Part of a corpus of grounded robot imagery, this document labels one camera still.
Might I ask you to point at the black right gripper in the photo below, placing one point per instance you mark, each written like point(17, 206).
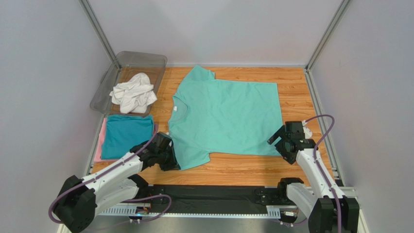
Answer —
point(282, 141)

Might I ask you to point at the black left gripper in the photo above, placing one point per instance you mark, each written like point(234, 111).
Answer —
point(173, 164)

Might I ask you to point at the teal green t shirt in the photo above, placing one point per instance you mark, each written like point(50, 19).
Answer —
point(212, 115)

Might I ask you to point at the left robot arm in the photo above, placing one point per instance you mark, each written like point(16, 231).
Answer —
point(100, 194)

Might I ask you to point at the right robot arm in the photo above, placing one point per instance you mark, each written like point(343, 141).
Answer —
point(326, 203)

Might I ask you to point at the folded dark teal t shirt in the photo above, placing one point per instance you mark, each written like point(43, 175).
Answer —
point(124, 132)

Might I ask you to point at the folded pink t shirt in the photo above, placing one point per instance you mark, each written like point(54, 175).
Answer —
point(100, 154)

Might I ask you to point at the crumpled white t shirt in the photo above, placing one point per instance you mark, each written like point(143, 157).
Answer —
point(135, 95)

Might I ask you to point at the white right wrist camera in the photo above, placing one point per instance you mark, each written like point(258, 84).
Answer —
point(306, 130)

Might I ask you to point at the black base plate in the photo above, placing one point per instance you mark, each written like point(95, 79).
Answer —
point(207, 199)

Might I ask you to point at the aluminium front rail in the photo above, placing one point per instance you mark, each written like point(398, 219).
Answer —
point(83, 204)

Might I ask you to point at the right aluminium frame post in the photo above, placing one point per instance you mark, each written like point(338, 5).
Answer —
point(341, 10)

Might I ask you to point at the aluminium frame post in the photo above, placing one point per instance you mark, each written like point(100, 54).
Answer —
point(341, 10)
point(90, 14)

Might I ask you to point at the left aluminium frame post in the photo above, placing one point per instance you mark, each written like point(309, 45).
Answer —
point(90, 14)

